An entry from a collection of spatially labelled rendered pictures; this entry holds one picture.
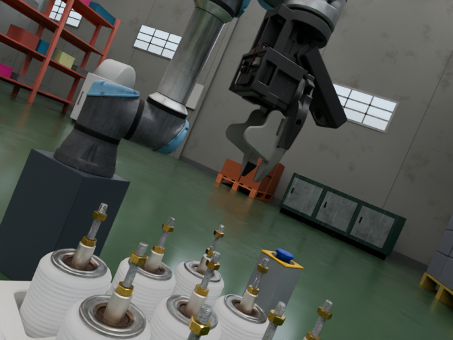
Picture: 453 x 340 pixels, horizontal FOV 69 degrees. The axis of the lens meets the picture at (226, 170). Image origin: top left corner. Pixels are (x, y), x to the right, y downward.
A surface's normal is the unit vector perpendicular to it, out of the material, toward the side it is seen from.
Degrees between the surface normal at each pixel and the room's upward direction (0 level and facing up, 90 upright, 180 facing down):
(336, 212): 90
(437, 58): 90
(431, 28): 90
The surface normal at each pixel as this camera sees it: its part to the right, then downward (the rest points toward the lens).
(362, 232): -0.30, -0.10
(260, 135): 0.42, 0.11
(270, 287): -0.66, -0.26
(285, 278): 0.64, 0.29
